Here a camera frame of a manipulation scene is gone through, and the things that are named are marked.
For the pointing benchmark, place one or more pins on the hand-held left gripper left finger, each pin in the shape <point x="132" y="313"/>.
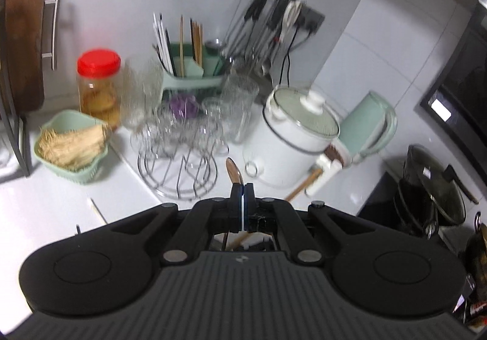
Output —
<point x="236" y="210"/>

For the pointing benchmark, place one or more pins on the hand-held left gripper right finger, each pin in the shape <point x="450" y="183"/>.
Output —
<point x="250" y="210"/>

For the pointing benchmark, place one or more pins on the brown wooden spoon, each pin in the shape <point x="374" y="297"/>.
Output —
<point x="232" y="172"/>

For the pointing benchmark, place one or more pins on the white electric pot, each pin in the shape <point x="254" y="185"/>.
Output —
<point x="285" y="142"/>

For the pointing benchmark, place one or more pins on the clear glass goblet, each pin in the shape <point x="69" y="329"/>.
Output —
<point x="152" y="134"/>
<point x="213" y="115"/>

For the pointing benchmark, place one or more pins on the patterned bowl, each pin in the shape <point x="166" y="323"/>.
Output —
<point x="334" y="153"/>

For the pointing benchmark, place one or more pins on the textured glass mug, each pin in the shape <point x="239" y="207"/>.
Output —
<point x="237" y="107"/>

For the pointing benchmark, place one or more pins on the purple cup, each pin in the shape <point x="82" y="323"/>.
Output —
<point x="184" y="105"/>

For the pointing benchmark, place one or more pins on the black cooktop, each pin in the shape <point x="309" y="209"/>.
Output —
<point x="380" y="206"/>

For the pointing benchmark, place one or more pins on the green utensil drainer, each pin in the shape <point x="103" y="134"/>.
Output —
<point x="190" y="81"/>

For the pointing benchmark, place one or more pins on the mint green kettle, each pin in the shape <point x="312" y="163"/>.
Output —
<point x="365" y="126"/>

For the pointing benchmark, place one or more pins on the tall patterned glass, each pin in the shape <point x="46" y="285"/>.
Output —
<point x="142" y="92"/>

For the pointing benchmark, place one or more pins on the green plastic basket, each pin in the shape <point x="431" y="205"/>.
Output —
<point x="76" y="176"/>

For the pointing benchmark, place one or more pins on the brown chopstick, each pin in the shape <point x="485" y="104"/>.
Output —
<point x="194" y="43"/>
<point x="199" y="45"/>

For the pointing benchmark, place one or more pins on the bundle of bamboo skewers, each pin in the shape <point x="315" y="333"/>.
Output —
<point x="72" y="145"/>

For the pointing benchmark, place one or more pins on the red lid glass jar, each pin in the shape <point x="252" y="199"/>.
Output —
<point x="99" y="96"/>

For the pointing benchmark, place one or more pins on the black pot with lid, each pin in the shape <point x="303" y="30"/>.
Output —
<point x="430" y="187"/>

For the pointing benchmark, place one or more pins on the hanging scissors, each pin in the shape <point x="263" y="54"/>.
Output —
<point x="291" y="14"/>

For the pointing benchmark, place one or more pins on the black metal rack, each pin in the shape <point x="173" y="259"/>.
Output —
<point x="21" y="149"/>

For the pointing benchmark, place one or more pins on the black oven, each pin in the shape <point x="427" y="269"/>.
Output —
<point x="460" y="88"/>

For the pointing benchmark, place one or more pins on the wooden cutting board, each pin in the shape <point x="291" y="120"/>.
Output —
<point x="23" y="31"/>

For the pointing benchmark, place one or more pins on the dark wall outlet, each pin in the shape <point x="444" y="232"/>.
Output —
<point x="310" y="18"/>

